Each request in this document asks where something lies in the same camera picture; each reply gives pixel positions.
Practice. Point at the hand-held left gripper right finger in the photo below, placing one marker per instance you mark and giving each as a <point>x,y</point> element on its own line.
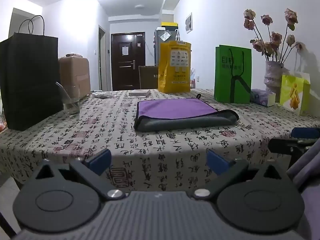
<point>217,161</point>

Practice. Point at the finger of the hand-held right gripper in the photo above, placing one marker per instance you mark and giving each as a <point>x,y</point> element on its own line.
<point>306,132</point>

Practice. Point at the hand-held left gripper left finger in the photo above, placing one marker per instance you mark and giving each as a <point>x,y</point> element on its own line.
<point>101,161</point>

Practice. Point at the purple grey towel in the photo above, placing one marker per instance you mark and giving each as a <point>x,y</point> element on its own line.
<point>175,108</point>
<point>308,180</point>

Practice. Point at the calligraphy print tablecloth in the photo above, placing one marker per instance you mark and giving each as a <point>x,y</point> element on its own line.
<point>100,130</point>

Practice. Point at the small yellow-green gift bag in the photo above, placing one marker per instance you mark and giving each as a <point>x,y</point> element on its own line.
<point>293,92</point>

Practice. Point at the tissue packet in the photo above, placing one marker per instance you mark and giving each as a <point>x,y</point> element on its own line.
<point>262,97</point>

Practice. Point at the clear drinking glass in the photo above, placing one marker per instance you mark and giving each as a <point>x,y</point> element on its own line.
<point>71,105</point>

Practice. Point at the wrapped flower vase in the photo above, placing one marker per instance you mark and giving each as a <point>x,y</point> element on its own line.
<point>273,76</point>

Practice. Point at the crumpled white cloth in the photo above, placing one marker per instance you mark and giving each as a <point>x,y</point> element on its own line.
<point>101,94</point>

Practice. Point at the flat white box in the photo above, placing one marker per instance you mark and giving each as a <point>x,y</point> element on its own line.
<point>139,93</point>

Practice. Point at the green paper bag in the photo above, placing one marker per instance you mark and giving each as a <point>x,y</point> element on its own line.
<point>225,80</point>

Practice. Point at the white plastic bag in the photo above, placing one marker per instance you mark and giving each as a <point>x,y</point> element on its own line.
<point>193,76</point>

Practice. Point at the dark brown door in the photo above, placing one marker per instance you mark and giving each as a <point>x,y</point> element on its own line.
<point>127,72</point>

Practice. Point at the brown cardboard box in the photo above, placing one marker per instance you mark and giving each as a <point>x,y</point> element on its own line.
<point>75,72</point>

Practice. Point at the bunch of dried roses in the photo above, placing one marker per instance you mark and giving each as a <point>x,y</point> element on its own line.
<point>271,43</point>

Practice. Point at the brown cardboard panel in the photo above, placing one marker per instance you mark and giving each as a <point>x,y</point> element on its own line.
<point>147,77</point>

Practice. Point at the yellow shopping bag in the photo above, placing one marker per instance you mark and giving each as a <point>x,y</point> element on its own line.
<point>173,67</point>

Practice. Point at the black paper bag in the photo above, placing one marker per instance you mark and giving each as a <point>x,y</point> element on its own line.
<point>30,80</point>

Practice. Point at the white paper notice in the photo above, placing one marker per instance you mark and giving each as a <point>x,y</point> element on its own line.
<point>125,50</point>

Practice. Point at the grey refrigerator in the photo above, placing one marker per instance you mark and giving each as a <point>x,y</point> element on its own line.
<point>157,47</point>

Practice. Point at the yellow box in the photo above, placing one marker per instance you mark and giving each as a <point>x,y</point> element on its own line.
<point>169,25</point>

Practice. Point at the side doorway frame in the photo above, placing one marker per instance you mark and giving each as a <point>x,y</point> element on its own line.
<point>102,57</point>

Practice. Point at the wall picture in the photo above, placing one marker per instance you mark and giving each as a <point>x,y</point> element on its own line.
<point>189,23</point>

